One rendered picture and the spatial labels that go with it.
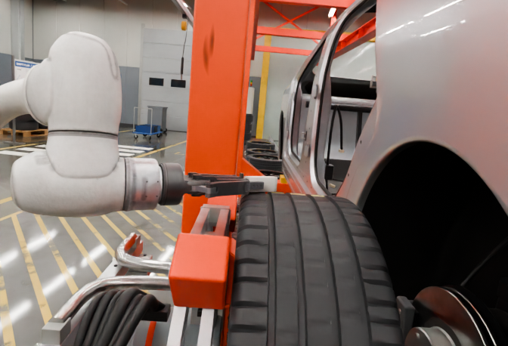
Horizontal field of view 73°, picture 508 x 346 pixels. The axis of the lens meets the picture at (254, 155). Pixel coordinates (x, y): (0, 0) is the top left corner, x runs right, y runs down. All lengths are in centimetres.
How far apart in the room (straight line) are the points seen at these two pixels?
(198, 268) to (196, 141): 65
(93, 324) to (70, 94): 34
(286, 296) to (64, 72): 45
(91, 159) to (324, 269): 38
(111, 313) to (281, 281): 26
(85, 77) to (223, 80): 56
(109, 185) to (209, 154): 55
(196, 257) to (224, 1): 80
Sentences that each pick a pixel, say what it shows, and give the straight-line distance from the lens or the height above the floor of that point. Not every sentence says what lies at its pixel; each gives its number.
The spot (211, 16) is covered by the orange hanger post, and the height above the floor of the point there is 159.
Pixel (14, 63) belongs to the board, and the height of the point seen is 177.
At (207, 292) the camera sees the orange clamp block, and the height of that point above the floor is 110.
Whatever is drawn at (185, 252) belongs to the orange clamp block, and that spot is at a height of 115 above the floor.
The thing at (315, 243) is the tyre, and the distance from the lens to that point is 56.
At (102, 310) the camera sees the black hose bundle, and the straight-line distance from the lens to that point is 61.
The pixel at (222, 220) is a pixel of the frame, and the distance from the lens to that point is 70.
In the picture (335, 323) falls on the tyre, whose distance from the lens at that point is 52.
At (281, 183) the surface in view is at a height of 68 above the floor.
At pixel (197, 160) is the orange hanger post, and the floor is 116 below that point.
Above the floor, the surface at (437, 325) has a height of 92.
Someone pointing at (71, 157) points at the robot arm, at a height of 125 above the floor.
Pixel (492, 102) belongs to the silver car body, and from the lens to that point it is 58.
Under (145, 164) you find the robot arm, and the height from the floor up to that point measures 124.
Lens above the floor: 135
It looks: 8 degrees down
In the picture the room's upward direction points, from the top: 5 degrees clockwise
